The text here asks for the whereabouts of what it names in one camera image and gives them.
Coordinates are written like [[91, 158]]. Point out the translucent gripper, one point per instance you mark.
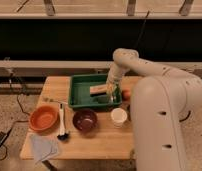
[[111, 91]]

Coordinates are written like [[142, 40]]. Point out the wooden board eraser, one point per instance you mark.
[[98, 89]]

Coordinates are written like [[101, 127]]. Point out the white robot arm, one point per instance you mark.
[[157, 100]]

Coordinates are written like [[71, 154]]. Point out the green plastic tray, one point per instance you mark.
[[80, 97]]

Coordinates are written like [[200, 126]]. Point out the orange peach fruit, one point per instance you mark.
[[126, 94]]

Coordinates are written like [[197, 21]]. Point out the white cup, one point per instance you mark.
[[118, 117]]

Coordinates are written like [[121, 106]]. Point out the dark brown bowl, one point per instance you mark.
[[85, 120]]

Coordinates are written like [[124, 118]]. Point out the orange bowl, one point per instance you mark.
[[43, 118]]

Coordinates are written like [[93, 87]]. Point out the grey cloth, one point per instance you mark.
[[43, 148]]

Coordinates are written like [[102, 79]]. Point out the black adapter on floor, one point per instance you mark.
[[3, 137]]

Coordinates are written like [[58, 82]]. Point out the white-handled brush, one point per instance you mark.
[[63, 132]]

